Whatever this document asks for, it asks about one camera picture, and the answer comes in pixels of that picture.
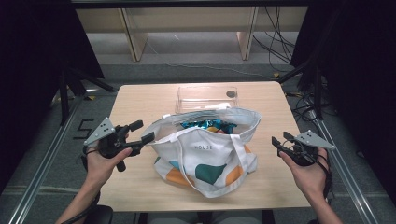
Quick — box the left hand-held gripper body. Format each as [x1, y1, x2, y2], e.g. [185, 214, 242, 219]
[83, 117, 144, 173]

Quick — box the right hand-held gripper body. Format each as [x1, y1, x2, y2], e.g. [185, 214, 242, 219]
[279, 130, 336, 167]

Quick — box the blue chip bag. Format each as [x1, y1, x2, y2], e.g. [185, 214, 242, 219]
[180, 119, 238, 134]

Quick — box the white patterned tote bag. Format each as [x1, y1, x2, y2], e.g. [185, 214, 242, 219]
[141, 102, 262, 199]

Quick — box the clear plastic container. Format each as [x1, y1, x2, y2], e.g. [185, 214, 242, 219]
[175, 86, 240, 115]

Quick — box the person's left hand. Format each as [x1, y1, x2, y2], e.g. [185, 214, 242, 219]
[86, 147, 134, 185]

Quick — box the person's right hand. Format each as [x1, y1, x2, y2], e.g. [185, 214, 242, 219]
[278, 148, 330, 199]

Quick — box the black tape floor mark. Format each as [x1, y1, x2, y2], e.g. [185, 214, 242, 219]
[73, 119, 95, 140]

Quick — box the black metal stand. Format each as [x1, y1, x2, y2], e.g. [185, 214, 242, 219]
[276, 59, 325, 120]
[59, 66, 118, 125]

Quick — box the black chair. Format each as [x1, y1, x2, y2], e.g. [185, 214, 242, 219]
[83, 204, 114, 224]

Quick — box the black curtain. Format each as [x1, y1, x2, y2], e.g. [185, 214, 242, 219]
[0, 0, 106, 188]
[290, 0, 396, 206]

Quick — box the beige wooden desk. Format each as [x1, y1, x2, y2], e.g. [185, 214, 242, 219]
[75, 6, 309, 63]

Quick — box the right hand-held gripper cable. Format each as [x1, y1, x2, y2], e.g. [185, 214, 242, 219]
[317, 155, 332, 200]

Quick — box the hand-held gripper cable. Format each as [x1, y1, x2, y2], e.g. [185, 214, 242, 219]
[60, 146, 102, 224]
[317, 155, 332, 200]

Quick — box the aluminium floor rail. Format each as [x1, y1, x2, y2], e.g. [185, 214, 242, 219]
[309, 111, 379, 224]
[7, 92, 85, 224]

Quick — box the left hand-held gripper cable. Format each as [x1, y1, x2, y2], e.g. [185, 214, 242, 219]
[60, 146, 102, 224]

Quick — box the bundle of black floor cables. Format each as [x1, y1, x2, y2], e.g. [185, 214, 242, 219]
[252, 6, 297, 73]

